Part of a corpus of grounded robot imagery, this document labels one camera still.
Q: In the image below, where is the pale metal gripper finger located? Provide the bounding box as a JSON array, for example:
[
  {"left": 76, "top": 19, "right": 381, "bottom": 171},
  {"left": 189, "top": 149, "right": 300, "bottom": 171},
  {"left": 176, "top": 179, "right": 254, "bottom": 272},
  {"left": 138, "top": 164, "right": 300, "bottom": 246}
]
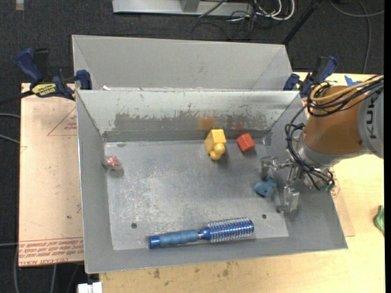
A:
[
  {"left": 276, "top": 185, "right": 301, "bottom": 213},
  {"left": 259, "top": 157, "right": 283, "bottom": 180}
]

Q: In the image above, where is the pale green soft thing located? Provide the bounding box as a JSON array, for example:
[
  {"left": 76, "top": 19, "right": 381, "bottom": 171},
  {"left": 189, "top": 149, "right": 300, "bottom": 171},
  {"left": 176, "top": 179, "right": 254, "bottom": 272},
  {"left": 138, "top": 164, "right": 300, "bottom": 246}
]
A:
[{"left": 373, "top": 205, "right": 384, "bottom": 235}]

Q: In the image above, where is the small blue toy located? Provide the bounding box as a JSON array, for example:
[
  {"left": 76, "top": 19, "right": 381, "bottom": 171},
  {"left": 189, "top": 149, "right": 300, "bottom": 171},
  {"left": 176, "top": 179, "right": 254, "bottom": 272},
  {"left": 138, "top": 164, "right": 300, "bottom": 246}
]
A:
[{"left": 254, "top": 177, "right": 277, "bottom": 198}]

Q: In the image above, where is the clear glass thing, red inside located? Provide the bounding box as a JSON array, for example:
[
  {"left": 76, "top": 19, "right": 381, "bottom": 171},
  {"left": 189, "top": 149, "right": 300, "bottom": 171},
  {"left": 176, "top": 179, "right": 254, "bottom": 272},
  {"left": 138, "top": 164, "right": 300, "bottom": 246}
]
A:
[{"left": 101, "top": 155, "right": 123, "bottom": 172}]

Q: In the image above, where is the yellow toy block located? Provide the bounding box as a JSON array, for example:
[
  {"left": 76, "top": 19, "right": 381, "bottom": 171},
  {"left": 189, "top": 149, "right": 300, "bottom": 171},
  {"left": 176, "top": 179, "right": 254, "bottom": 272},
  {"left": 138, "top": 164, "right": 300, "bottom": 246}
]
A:
[{"left": 203, "top": 129, "right": 227, "bottom": 161}]

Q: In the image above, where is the brown cardboard board, red print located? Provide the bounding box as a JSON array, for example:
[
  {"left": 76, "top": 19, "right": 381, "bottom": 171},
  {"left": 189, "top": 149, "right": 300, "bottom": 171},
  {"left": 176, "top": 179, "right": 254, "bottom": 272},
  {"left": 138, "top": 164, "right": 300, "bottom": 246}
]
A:
[{"left": 18, "top": 82, "right": 85, "bottom": 268}]

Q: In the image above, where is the blue hairbrush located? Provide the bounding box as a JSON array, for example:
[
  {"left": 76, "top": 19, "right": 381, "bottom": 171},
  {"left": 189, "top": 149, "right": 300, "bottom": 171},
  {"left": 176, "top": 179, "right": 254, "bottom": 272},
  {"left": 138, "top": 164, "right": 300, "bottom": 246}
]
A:
[{"left": 148, "top": 217, "right": 255, "bottom": 250}]

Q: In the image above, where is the grey metal bin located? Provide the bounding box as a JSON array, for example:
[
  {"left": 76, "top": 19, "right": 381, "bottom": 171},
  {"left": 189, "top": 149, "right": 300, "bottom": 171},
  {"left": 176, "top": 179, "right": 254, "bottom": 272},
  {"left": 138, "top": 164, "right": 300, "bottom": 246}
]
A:
[{"left": 71, "top": 34, "right": 349, "bottom": 275}]

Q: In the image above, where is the red block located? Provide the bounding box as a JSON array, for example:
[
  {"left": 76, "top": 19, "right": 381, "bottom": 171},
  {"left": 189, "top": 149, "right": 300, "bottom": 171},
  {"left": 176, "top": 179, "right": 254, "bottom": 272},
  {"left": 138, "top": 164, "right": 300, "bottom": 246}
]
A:
[{"left": 236, "top": 133, "right": 256, "bottom": 153}]

